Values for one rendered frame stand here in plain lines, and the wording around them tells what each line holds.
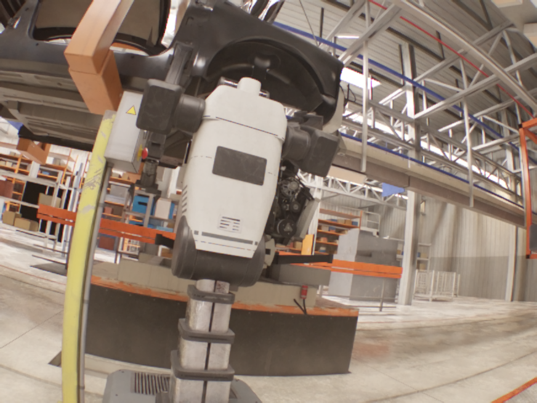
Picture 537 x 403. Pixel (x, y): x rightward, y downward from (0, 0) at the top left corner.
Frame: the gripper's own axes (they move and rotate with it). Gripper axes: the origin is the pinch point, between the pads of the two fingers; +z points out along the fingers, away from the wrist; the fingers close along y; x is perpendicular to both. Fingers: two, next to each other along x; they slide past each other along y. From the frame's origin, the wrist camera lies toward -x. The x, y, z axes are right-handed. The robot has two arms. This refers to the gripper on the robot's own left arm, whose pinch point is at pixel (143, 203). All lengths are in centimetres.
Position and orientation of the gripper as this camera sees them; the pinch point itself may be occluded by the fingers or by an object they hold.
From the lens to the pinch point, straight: 136.8
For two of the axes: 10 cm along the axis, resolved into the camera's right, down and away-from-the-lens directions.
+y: -9.1, -2.1, -3.6
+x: 2.7, 3.8, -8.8
